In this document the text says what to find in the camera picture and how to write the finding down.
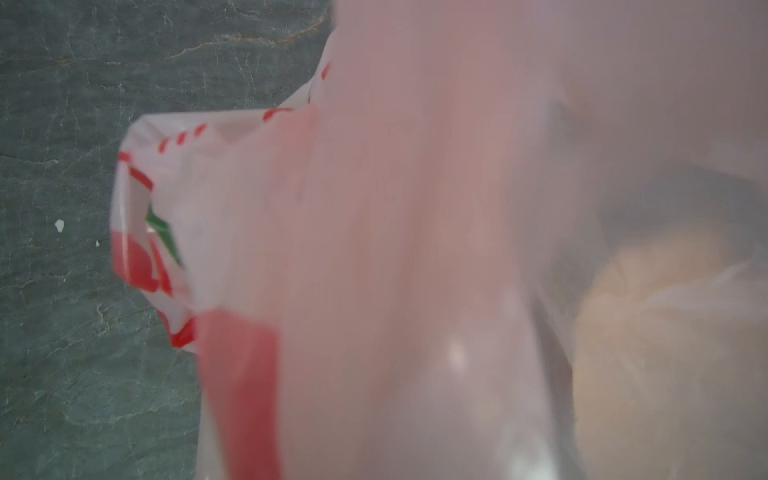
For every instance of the pink plastic bag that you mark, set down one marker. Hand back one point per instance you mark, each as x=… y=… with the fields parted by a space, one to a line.
x=358 y=270

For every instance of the beige fake fruit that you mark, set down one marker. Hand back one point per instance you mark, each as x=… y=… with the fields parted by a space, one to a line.
x=671 y=361

